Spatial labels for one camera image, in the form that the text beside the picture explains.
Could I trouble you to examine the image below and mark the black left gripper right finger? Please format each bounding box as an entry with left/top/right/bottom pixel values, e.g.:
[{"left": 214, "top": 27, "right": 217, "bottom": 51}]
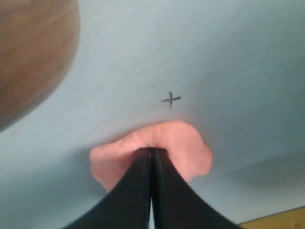
[{"left": 151, "top": 148, "right": 240, "bottom": 229}]

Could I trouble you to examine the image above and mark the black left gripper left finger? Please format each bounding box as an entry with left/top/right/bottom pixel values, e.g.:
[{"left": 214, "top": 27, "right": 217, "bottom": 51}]
[{"left": 66, "top": 148, "right": 152, "bottom": 229}]

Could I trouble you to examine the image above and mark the orange soft putty piece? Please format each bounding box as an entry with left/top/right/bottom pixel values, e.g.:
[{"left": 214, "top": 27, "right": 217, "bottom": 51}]
[{"left": 90, "top": 121, "right": 213, "bottom": 192}]

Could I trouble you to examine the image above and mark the yellow cheese wedge toy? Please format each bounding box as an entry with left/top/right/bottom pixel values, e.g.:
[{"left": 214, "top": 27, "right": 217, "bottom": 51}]
[{"left": 239, "top": 206, "right": 305, "bottom": 229}]

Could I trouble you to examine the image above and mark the brown wooden cup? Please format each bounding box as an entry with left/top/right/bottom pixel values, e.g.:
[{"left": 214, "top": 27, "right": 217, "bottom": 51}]
[{"left": 0, "top": 0, "right": 81, "bottom": 130}]

